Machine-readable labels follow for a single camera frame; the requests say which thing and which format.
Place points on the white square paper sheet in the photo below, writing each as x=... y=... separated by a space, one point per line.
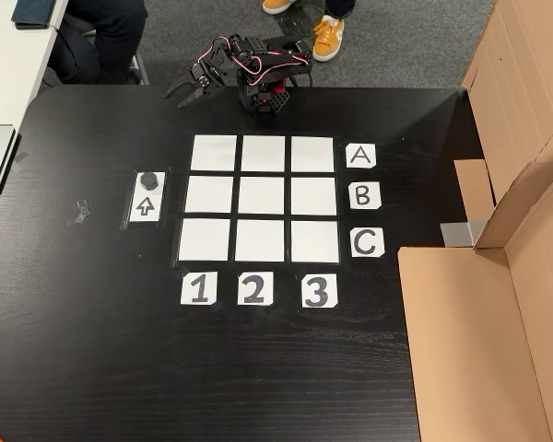
x=315 y=242
x=312 y=154
x=214 y=153
x=204 y=240
x=314 y=196
x=261 y=196
x=263 y=154
x=259 y=241
x=208 y=195

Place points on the dark blue case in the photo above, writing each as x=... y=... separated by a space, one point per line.
x=32 y=14

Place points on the red and black clamp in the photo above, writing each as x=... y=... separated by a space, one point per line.
x=281 y=86

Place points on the paper sheet number 2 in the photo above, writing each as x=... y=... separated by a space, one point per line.
x=268 y=278

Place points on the white arrow paper sheet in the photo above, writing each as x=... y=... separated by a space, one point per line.
x=153 y=214

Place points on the paper sheet letter B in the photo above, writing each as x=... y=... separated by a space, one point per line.
x=374 y=202

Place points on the black round token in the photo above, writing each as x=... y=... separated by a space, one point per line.
x=149 y=180

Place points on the white desk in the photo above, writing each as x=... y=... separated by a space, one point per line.
x=9 y=69

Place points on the clear tape piece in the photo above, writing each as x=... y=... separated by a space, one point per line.
x=20 y=161
x=79 y=212

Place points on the grey tape strip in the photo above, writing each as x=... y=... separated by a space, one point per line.
x=456 y=235

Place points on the person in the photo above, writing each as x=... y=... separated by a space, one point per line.
x=327 y=41
x=110 y=37

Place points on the paper sheet number 3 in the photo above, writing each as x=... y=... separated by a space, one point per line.
x=308 y=281

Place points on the paper sheet number 1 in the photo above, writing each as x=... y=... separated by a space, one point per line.
x=186 y=297

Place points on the paper sheet letter C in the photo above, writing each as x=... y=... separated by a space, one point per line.
x=378 y=252

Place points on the brown cardboard panel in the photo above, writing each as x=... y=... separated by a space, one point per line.
x=465 y=345
x=511 y=69

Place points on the dark floor tape patch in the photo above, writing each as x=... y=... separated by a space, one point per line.
x=297 y=25

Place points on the grey metal chair leg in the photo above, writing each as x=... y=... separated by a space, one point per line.
x=140 y=69

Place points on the paper sheet letter A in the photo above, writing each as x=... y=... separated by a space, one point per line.
x=352 y=149

